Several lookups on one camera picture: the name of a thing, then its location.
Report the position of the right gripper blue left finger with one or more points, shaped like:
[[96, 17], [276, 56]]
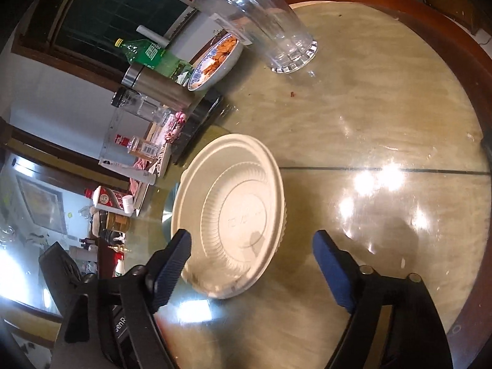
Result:
[[165, 268]]

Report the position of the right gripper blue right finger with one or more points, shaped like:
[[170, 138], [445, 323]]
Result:
[[339, 269]]

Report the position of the cream paper bowl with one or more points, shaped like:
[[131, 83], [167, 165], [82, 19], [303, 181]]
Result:
[[231, 200]]

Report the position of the white paper cup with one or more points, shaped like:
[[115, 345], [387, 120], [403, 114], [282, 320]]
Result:
[[128, 204]]

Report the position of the white liquor bottle red cap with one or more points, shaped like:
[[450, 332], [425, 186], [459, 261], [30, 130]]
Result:
[[106, 199]]

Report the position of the small glass liquor bottle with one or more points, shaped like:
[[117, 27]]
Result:
[[138, 147]]

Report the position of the clear plastic bottle black cap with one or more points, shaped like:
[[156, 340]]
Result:
[[141, 106]]

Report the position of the steel thermos flask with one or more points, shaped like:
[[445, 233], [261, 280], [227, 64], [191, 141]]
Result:
[[160, 88]]

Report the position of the blue white food dish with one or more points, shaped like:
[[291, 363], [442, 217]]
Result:
[[216, 64]]

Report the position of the green soda bottle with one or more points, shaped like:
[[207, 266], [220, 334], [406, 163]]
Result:
[[157, 58]]

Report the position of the clear glass mug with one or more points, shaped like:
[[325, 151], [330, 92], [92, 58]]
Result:
[[269, 28]]

